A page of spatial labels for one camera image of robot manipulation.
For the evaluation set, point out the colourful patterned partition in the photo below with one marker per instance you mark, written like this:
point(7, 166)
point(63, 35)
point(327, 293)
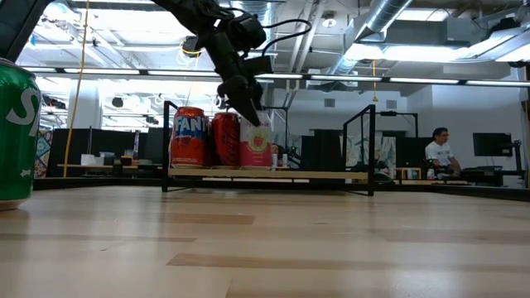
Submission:
point(42, 153)

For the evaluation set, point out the white smoke detector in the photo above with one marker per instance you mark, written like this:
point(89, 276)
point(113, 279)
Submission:
point(329, 21)

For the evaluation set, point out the green Sprite can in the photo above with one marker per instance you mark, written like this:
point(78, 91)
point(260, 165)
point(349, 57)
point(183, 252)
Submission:
point(16, 157)

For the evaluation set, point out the silver ventilation duct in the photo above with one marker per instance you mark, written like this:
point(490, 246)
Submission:
point(385, 16)
point(269, 12)

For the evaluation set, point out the wooden desk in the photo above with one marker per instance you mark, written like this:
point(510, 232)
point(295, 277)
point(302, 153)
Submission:
point(83, 166)

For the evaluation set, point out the silver drink can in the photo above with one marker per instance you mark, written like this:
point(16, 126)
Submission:
point(274, 160)
point(285, 160)

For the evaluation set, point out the red Coca-Cola can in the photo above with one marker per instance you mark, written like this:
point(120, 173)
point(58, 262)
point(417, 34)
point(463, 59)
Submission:
point(225, 140)

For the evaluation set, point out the black overhead camera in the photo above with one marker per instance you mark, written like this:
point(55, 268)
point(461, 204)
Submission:
point(188, 45)

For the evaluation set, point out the white and red can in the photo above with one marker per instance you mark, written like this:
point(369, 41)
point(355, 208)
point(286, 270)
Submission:
point(430, 174)

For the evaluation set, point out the person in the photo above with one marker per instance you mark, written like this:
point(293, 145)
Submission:
point(441, 151)
point(276, 150)

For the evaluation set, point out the black bar with light strips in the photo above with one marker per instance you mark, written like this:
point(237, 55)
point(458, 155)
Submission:
point(414, 80)

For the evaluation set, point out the orange Fanta can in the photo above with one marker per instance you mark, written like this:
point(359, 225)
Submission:
point(190, 140)

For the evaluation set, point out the black monitor on stand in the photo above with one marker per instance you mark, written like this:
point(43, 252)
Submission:
point(492, 145)

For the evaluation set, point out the white box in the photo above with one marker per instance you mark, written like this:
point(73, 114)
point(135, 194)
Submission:
point(89, 160)

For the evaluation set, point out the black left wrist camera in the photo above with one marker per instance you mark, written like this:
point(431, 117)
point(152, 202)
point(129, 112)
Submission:
point(246, 31)

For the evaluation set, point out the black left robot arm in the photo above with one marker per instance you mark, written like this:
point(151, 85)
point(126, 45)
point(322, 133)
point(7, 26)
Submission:
point(182, 8)

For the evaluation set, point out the yellow and black box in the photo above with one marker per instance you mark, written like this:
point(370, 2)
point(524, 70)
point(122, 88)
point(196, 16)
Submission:
point(126, 161)

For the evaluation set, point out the black partition panel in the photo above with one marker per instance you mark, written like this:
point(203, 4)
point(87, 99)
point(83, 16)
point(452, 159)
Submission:
point(103, 145)
point(414, 151)
point(321, 149)

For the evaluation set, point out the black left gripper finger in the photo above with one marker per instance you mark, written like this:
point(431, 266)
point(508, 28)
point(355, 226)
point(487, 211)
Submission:
point(246, 101)

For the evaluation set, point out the small wooden shelf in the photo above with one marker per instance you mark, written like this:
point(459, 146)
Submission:
point(399, 176)

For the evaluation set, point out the black desk with equipment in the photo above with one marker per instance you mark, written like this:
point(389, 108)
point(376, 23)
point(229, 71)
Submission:
point(488, 174)

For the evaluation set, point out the black metal frame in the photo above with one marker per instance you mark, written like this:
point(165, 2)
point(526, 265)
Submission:
point(389, 113)

